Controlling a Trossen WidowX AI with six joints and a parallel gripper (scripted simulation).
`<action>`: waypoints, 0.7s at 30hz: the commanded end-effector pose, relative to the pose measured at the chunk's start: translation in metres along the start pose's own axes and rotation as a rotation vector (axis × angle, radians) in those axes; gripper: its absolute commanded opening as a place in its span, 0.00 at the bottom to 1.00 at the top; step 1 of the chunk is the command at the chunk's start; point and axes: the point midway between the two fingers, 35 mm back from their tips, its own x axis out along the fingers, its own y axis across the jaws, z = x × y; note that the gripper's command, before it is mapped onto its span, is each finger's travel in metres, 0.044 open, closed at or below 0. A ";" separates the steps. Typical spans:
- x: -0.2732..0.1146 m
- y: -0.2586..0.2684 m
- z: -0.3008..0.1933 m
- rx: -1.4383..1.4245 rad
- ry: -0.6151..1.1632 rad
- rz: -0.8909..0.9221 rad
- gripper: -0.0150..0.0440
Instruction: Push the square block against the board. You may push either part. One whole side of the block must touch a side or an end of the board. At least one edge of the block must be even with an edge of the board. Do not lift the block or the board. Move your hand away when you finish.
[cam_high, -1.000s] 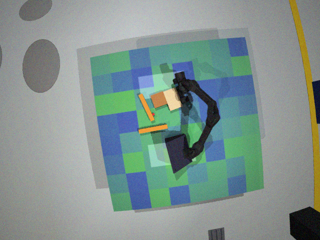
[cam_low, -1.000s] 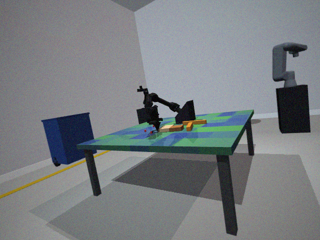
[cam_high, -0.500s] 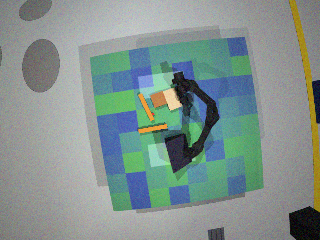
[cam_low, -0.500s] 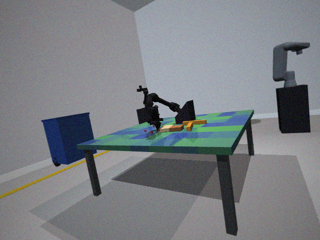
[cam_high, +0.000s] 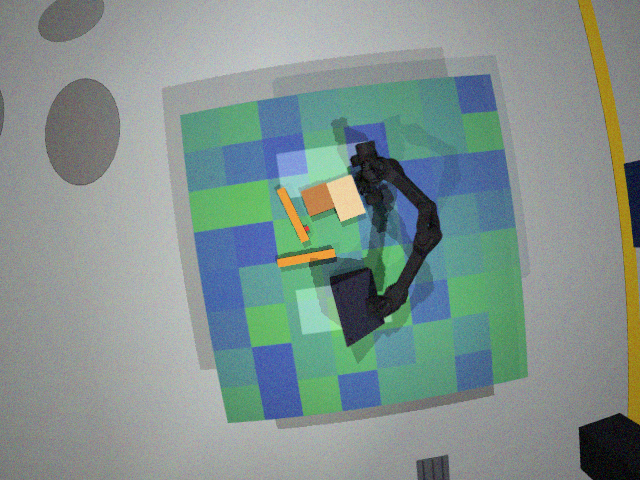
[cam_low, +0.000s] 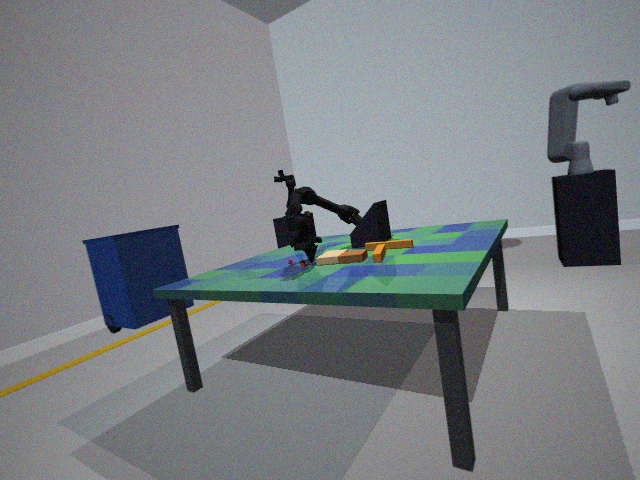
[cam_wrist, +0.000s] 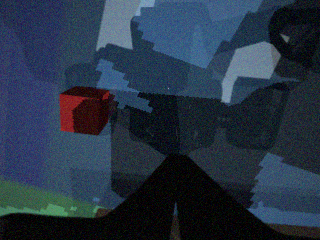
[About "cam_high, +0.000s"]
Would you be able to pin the orange board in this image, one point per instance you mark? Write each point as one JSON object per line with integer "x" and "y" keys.
{"x": 292, "y": 214}
{"x": 319, "y": 255}

